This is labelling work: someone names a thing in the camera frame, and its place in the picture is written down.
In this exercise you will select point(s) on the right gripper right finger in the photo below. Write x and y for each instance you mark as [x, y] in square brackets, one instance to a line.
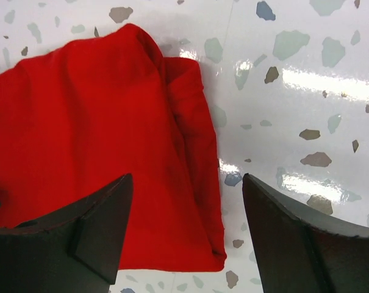
[300, 249]

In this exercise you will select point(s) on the red t shirt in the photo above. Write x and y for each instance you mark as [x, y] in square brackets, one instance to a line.
[78, 118]

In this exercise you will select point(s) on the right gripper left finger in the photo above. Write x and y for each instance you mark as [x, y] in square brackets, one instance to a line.
[76, 248]

